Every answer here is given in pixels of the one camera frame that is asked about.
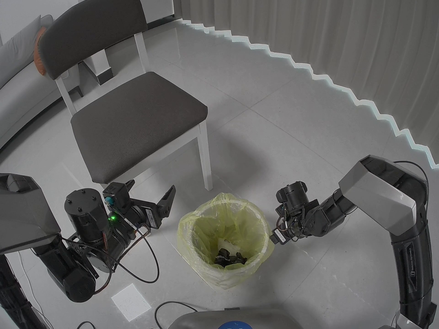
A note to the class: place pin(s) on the pale grey curtain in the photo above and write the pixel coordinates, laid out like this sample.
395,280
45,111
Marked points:
343,29

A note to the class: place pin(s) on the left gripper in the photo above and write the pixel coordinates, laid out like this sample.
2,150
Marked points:
144,218

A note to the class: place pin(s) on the white printed wrapper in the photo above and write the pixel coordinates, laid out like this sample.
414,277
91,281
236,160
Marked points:
228,243

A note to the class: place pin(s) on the white trash bin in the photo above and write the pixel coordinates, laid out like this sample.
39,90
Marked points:
223,278

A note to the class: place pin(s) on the black plastic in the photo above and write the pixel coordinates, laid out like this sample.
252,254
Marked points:
228,257

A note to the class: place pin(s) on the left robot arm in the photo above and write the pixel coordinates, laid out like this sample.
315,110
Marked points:
27,211

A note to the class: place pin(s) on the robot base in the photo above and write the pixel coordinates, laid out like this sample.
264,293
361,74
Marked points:
205,320

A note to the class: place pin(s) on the orange cushion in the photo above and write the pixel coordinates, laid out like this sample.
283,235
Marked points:
40,60

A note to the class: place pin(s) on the yellow plastic bag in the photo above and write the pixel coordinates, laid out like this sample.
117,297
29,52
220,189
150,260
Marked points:
187,238

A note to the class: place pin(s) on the grey padded white-legged chair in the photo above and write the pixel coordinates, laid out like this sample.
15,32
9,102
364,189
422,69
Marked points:
137,122

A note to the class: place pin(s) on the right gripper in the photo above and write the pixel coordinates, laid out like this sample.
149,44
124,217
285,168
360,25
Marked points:
279,236

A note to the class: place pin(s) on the pale grey sofa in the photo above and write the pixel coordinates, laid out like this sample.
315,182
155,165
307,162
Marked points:
20,91

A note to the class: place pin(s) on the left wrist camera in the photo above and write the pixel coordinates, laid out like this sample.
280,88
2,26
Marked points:
116,194

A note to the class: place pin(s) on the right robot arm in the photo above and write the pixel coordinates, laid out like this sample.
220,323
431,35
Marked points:
377,190

